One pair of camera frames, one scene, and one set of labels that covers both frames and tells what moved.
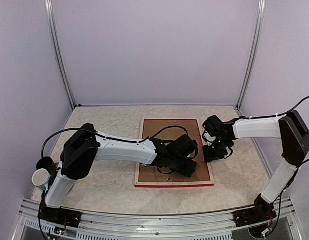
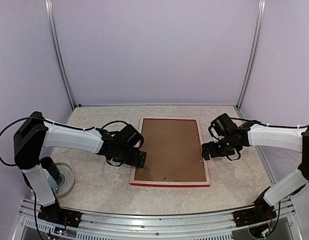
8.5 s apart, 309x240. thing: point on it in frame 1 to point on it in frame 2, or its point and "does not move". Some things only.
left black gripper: (189, 171) to (134, 162)
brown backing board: (150, 173) does not move
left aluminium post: (53, 30) does not move
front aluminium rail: (206, 226) does not move
